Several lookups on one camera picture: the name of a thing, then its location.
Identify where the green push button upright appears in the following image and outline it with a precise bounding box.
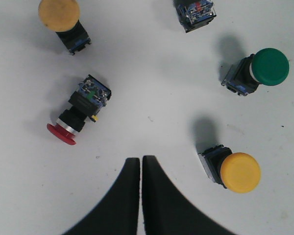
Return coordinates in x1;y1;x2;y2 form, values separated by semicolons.
221;48;290;96

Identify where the green push button lying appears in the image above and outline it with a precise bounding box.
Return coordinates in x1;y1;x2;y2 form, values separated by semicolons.
175;0;217;33

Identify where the yellow push button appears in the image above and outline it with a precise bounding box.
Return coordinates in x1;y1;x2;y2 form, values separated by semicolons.
198;144;261;193
38;0;91;55

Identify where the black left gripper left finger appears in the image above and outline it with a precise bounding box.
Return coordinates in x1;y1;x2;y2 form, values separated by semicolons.
65;158;140;235

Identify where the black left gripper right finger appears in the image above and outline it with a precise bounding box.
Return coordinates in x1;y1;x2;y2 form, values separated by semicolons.
142;156;233;235

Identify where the red push button lying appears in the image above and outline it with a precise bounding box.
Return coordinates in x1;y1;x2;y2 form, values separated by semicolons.
47;75;112;145

